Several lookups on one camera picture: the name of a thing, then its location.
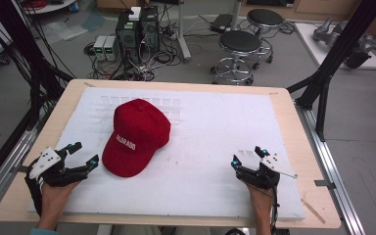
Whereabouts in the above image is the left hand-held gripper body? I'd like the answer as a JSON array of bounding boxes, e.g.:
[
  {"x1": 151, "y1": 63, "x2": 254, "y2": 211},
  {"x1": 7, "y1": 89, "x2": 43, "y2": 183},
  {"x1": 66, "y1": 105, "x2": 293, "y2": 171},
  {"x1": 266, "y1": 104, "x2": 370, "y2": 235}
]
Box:
[{"x1": 24, "y1": 146, "x2": 79, "y2": 188}]

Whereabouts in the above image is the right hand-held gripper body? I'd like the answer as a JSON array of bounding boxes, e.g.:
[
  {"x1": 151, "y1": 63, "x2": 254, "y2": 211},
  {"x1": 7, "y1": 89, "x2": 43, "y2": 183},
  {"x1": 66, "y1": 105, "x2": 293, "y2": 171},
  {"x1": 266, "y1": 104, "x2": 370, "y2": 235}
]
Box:
[{"x1": 236, "y1": 153, "x2": 299, "y2": 191}]

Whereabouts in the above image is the red baseball cap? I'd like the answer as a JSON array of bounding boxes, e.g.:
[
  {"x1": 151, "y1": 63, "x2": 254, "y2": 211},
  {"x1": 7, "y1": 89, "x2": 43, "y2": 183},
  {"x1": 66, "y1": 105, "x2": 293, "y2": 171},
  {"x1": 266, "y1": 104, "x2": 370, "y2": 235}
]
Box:
[{"x1": 101, "y1": 98, "x2": 172, "y2": 178}]

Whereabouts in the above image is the person's right hand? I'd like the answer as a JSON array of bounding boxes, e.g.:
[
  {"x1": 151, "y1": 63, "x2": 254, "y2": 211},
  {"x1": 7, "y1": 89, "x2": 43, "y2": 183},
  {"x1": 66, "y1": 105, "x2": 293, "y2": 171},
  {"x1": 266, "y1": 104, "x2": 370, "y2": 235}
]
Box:
[{"x1": 245, "y1": 182, "x2": 275, "y2": 217}]

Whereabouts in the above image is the person's left hand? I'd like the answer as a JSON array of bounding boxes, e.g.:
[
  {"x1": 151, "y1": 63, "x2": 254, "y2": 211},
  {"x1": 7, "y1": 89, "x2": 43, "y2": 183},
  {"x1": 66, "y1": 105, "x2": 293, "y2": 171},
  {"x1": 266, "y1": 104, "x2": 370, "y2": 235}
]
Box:
[{"x1": 37, "y1": 180, "x2": 81, "y2": 229}]

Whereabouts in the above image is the white foam sheet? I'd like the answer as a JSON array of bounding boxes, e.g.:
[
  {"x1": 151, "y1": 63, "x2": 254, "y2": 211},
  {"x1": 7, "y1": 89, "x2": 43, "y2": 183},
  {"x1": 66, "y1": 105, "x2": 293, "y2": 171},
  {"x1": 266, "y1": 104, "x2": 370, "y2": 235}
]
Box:
[{"x1": 28, "y1": 86, "x2": 306, "y2": 221}]

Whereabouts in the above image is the thin wooden stick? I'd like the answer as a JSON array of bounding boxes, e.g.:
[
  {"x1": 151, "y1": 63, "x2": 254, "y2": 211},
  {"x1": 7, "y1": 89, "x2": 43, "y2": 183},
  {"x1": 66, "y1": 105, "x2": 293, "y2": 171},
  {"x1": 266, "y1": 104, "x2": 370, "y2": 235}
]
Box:
[{"x1": 300, "y1": 198, "x2": 327, "y2": 225}]

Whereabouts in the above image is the grey power supply unit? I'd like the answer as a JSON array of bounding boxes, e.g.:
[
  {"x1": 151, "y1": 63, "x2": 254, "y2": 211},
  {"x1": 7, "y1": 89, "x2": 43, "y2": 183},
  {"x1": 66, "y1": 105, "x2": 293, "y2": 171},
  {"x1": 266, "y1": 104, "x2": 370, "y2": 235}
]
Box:
[
  {"x1": 104, "y1": 35, "x2": 120, "y2": 63},
  {"x1": 93, "y1": 34, "x2": 109, "y2": 62}
]

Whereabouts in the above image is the black round stool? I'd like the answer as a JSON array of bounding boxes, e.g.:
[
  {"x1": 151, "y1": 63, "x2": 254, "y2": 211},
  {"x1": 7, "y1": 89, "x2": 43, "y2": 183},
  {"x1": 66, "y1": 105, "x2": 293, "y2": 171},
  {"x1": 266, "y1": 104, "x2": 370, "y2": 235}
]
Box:
[
  {"x1": 246, "y1": 8, "x2": 286, "y2": 65},
  {"x1": 210, "y1": 29, "x2": 263, "y2": 87}
]

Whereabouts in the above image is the clear plastic sheet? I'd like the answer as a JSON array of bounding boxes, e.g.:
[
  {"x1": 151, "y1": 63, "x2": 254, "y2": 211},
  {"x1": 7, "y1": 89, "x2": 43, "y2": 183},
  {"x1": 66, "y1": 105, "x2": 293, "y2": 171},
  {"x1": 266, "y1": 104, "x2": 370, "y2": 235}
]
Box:
[{"x1": 41, "y1": 12, "x2": 107, "y2": 44}]

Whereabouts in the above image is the white floor board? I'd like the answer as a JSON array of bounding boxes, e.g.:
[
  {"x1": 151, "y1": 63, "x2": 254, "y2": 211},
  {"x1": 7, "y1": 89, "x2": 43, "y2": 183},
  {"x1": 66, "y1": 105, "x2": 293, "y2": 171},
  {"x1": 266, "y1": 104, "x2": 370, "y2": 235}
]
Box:
[{"x1": 294, "y1": 22, "x2": 376, "y2": 71}]

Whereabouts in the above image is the black computer tower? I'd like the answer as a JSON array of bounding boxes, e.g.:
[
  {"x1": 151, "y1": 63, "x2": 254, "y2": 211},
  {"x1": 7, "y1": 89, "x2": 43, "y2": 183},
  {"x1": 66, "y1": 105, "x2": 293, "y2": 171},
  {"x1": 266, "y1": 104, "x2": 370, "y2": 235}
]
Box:
[
  {"x1": 115, "y1": 11, "x2": 143, "y2": 64},
  {"x1": 139, "y1": 5, "x2": 162, "y2": 55}
]

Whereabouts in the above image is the black flat device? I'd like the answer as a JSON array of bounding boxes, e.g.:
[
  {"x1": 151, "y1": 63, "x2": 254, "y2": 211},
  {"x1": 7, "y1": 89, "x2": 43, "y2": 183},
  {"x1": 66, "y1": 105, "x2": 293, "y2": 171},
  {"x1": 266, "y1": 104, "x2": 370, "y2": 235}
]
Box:
[{"x1": 210, "y1": 13, "x2": 235, "y2": 34}]

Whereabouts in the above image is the grey stand pole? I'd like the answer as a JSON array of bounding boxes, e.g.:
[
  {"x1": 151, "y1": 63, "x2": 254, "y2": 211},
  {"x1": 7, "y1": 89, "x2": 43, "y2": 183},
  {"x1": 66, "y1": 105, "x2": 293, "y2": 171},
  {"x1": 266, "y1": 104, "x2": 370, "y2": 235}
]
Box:
[{"x1": 175, "y1": 0, "x2": 193, "y2": 64}]

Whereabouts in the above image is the white box device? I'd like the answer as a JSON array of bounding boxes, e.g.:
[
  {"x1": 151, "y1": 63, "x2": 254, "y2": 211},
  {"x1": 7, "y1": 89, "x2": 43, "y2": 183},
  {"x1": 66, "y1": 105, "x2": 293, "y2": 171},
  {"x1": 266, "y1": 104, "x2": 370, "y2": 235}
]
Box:
[{"x1": 128, "y1": 6, "x2": 143, "y2": 23}]

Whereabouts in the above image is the black gripper strap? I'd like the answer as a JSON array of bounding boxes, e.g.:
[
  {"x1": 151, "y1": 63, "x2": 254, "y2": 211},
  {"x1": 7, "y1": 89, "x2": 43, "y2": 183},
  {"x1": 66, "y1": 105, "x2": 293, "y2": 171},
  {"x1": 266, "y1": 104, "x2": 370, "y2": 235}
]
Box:
[{"x1": 23, "y1": 175, "x2": 46, "y2": 217}]

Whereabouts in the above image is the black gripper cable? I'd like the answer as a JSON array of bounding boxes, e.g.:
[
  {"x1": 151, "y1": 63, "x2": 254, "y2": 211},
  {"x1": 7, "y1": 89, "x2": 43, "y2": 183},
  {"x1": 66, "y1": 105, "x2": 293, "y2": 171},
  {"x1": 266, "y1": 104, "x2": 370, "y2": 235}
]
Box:
[{"x1": 268, "y1": 184, "x2": 290, "y2": 235}]

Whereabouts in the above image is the aluminium rail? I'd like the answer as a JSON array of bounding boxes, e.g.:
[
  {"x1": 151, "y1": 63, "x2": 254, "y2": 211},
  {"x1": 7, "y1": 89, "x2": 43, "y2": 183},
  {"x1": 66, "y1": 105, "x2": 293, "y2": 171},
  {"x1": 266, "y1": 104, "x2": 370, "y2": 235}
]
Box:
[
  {"x1": 0, "y1": 127, "x2": 39, "y2": 214},
  {"x1": 295, "y1": 103, "x2": 367, "y2": 235}
]

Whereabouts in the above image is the grey metal bracket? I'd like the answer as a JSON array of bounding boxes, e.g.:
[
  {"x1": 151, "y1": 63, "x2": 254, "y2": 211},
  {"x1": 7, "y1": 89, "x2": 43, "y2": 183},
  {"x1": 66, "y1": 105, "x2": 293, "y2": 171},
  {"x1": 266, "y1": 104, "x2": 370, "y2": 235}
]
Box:
[{"x1": 313, "y1": 178, "x2": 337, "y2": 191}]

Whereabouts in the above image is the black metal frame stand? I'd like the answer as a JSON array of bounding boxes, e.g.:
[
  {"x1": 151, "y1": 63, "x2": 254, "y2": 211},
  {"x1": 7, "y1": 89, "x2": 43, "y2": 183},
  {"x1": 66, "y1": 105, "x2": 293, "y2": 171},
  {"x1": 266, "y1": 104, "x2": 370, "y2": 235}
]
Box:
[
  {"x1": 286, "y1": 0, "x2": 376, "y2": 142},
  {"x1": 0, "y1": 0, "x2": 76, "y2": 131}
]

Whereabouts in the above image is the tangle of floor cables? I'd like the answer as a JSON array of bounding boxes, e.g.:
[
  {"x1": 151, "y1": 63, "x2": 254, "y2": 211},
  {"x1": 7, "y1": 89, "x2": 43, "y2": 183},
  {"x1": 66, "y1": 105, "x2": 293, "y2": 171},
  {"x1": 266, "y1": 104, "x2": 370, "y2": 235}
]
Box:
[{"x1": 83, "y1": 19, "x2": 184, "y2": 82}]

